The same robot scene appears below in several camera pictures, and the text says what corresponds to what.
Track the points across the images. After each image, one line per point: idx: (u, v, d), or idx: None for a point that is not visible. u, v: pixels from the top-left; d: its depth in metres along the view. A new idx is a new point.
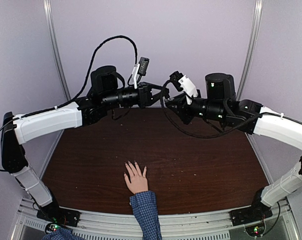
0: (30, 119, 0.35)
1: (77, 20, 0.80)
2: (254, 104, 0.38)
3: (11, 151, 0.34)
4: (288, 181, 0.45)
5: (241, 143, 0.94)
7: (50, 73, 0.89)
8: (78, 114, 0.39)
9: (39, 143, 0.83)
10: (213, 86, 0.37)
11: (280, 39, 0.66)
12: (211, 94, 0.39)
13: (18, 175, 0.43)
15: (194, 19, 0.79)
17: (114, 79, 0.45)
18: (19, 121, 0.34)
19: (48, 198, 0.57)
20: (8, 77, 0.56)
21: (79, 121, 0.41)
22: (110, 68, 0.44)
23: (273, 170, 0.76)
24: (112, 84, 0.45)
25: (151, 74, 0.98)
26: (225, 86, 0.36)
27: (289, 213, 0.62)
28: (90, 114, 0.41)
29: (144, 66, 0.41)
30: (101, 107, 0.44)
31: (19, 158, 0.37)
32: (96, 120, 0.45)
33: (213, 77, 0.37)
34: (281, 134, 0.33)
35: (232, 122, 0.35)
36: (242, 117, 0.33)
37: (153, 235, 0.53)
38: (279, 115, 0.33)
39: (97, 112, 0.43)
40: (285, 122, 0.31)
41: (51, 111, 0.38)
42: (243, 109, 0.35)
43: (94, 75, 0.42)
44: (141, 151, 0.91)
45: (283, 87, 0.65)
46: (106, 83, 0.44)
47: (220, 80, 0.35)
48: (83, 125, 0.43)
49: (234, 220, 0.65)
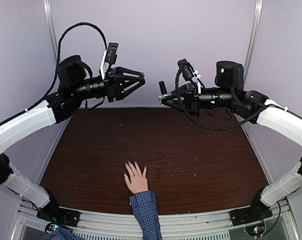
0: (3, 128, 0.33)
1: (77, 20, 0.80)
2: (260, 95, 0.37)
3: None
4: (287, 180, 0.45)
5: (241, 143, 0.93)
7: (50, 73, 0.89)
8: (49, 112, 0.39)
9: (38, 143, 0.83)
10: (222, 72, 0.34)
11: (280, 39, 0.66)
12: (220, 80, 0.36)
13: (7, 183, 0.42)
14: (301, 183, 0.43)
15: (194, 19, 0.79)
17: (80, 69, 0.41)
18: None
19: (45, 198, 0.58)
20: (7, 78, 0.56)
21: (52, 118, 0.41)
22: (74, 57, 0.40)
23: (273, 170, 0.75)
24: (79, 74, 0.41)
25: (151, 75, 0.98)
26: (234, 74, 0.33)
27: (289, 213, 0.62)
28: (61, 109, 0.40)
29: (110, 54, 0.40)
30: (72, 100, 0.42)
31: (3, 168, 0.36)
32: (69, 113, 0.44)
33: (224, 62, 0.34)
34: (284, 129, 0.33)
35: (237, 109, 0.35)
36: (247, 106, 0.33)
37: (153, 235, 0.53)
38: (283, 108, 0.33)
39: (69, 106, 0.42)
40: (288, 116, 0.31)
41: (21, 115, 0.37)
42: (248, 98, 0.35)
43: (58, 67, 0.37)
44: (141, 152, 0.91)
45: (282, 87, 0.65)
46: (72, 74, 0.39)
47: (230, 66, 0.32)
48: (58, 121, 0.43)
49: (234, 220, 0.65)
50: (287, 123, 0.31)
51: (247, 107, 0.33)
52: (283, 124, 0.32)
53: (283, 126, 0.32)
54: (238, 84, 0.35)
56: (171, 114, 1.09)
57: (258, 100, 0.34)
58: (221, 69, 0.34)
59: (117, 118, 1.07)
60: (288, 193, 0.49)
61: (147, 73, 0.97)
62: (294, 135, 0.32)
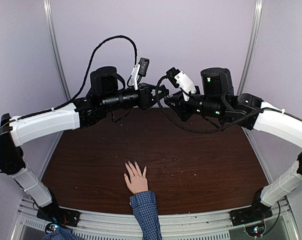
0: (26, 121, 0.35)
1: (78, 20, 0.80)
2: (255, 99, 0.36)
3: (7, 153, 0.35)
4: (286, 180, 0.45)
5: (241, 143, 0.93)
7: (50, 73, 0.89)
8: (75, 116, 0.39)
9: (39, 143, 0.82)
10: (210, 81, 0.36)
11: (280, 38, 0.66)
12: (208, 90, 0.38)
13: (16, 176, 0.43)
14: (301, 182, 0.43)
15: (194, 18, 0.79)
17: (114, 80, 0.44)
18: (15, 123, 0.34)
19: (48, 198, 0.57)
20: (7, 78, 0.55)
21: (76, 122, 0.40)
22: (110, 68, 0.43)
23: (273, 171, 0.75)
24: (112, 85, 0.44)
25: (152, 74, 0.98)
26: (222, 80, 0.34)
27: (289, 213, 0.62)
28: (88, 116, 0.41)
29: (144, 67, 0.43)
30: (100, 109, 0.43)
31: (17, 161, 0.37)
32: (94, 121, 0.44)
33: (209, 71, 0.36)
34: (283, 132, 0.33)
35: (232, 117, 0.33)
36: (242, 112, 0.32)
37: (153, 235, 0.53)
38: (280, 111, 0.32)
39: (96, 114, 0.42)
40: (287, 119, 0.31)
41: (48, 113, 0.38)
42: (243, 103, 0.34)
43: (93, 75, 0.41)
44: (141, 152, 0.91)
45: (281, 87, 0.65)
46: (106, 84, 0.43)
47: (216, 74, 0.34)
48: (81, 126, 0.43)
49: (234, 220, 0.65)
50: (287, 126, 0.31)
51: (241, 113, 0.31)
52: (282, 128, 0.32)
53: (283, 130, 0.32)
54: (228, 90, 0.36)
56: (171, 114, 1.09)
57: (253, 104, 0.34)
58: (207, 78, 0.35)
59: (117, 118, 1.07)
60: (288, 192, 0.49)
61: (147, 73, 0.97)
62: (294, 137, 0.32)
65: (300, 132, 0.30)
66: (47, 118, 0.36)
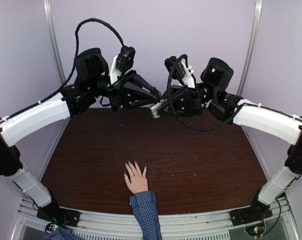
0: (14, 120, 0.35)
1: (78, 20, 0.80)
2: (234, 98, 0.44)
3: (2, 154, 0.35)
4: (279, 176, 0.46)
5: (240, 143, 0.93)
7: (49, 72, 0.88)
8: (63, 105, 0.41)
9: (38, 143, 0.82)
10: (213, 72, 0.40)
11: (280, 38, 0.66)
12: (208, 78, 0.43)
13: (14, 177, 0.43)
14: (292, 176, 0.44)
15: (194, 19, 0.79)
17: (99, 62, 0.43)
18: (4, 124, 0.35)
19: (47, 198, 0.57)
20: (8, 79, 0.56)
21: (66, 112, 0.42)
22: (94, 50, 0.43)
23: (273, 171, 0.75)
24: (98, 67, 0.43)
25: (152, 75, 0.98)
26: (223, 76, 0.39)
27: (289, 213, 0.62)
28: (76, 103, 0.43)
29: (121, 61, 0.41)
30: (88, 94, 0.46)
31: (13, 162, 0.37)
32: (84, 107, 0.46)
33: (217, 64, 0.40)
34: (264, 126, 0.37)
35: (213, 109, 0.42)
36: (222, 109, 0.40)
37: (153, 235, 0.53)
38: (257, 105, 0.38)
39: (84, 100, 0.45)
40: (263, 111, 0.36)
41: (34, 108, 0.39)
42: (223, 101, 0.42)
43: (77, 59, 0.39)
44: (141, 152, 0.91)
45: (282, 87, 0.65)
46: (91, 67, 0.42)
47: (221, 69, 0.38)
48: (72, 115, 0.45)
49: (234, 220, 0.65)
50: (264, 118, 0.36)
51: (221, 110, 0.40)
52: (261, 121, 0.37)
53: (262, 122, 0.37)
54: (222, 87, 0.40)
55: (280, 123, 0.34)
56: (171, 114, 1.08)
57: (231, 102, 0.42)
58: (212, 69, 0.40)
59: (117, 118, 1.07)
60: (282, 188, 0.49)
61: (147, 73, 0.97)
62: (273, 128, 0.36)
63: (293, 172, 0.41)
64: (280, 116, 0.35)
65: (277, 123, 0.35)
66: (36, 112, 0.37)
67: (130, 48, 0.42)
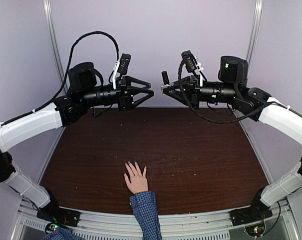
0: (9, 126, 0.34)
1: (78, 21, 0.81)
2: (263, 93, 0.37)
3: None
4: (286, 180, 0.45)
5: (240, 143, 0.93)
7: (49, 73, 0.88)
8: (56, 115, 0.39)
9: (38, 143, 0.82)
10: (227, 67, 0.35)
11: (280, 38, 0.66)
12: (223, 75, 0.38)
13: (9, 181, 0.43)
14: None
15: (194, 19, 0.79)
17: (92, 75, 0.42)
18: None
19: (46, 198, 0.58)
20: (8, 79, 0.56)
21: (59, 121, 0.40)
22: (87, 64, 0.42)
23: (273, 171, 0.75)
24: (90, 81, 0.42)
25: (151, 74, 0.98)
26: (239, 69, 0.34)
27: (289, 213, 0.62)
28: (69, 113, 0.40)
29: (124, 65, 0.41)
30: (80, 105, 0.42)
31: (5, 166, 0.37)
32: (76, 118, 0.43)
33: (229, 58, 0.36)
34: (286, 128, 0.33)
35: (239, 106, 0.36)
36: (250, 103, 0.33)
37: (153, 235, 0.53)
38: (286, 107, 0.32)
39: (76, 111, 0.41)
40: (292, 115, 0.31)
41: (28, 115, 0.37)
42: (251, 95, 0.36)
43: (70, 72, 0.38)
44: (141, 152, 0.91)
45: (281, 87, 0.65)
46: (84, 80, 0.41)
47: (234, 62, 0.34)
48: (64, 125, 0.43)
49: (234, 220, 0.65)
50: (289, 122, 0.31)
51: (249, 104, 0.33)
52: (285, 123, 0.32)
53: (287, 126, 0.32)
54: (241, 80, 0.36)
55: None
56: (171, 114, 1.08)
57: (260, 97, 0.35)
58: (225, 64, 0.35)
59: (117, 118, 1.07)
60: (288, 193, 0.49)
61: (147, 73, 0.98)
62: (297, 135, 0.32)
63: None
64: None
65: None
66: (30, 121, 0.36)
67: (126, 55, 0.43)
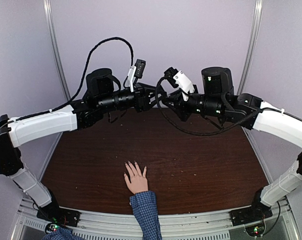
0: (24, 122, 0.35)
1: (78, 21, 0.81)
2: (255, 99, 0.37)
3: (6, 155, 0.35)
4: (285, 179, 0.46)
5: (240, 143, 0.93)
7: (50, 73, 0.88)
8: (73, 117, 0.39)
9: (38, 143, 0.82)
10: (210, 80, 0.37)
11: (280, 38, 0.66)
12: (208, 88, 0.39)
13: (15, 176, 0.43)
14: (301, 182, 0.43)
15: (194, 19, 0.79)
17: (109, 82, 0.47)
18: (14, 124, 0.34)
19: (47, 198, 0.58)
20: (8, 79, 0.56)
21: (74, 124, 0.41)
22: (105, 71, 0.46)
23: (273, 171, 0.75)
24: (108, 87, 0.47)
25: (151, 74, 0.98)
26: (223, 79, 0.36)
27: (289, 213, 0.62)
28: (85, 118, 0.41)
29: (140, 68, 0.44)
30: (96, 110, 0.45)
31: (15, 161, 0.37)
32: (91, 123, 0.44)
33: (209, 70, 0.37)
34: (282, 132, 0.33)
35: (232, 117, 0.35)
36: (242, 112, 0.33)
37: (153, 235, 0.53)
38: (280, 111, 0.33)
39: (92, 116, 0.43)
40: (288, 120, 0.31)
41: (44, 115, 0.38)
42: (242, 103, 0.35)
43: (90, 78, 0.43)
44: (141, 152, 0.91)
45: (281, 87, 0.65)
46: (101, 86, 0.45)
47: (216, 73, 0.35)
48: (79, 128, 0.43)
49: (234, 220, 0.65)
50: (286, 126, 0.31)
51: (241, 113, 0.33)
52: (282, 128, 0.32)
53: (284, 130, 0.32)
54: (228, 90, 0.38)
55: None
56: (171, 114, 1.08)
57: (252, 104, 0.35)
58: (207, 77, 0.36)
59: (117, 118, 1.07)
60: (288, 192, 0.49)
61: (147, 73, 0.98)
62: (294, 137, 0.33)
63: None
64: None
65: (299, 131, 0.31)
66: (44, 120, 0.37)
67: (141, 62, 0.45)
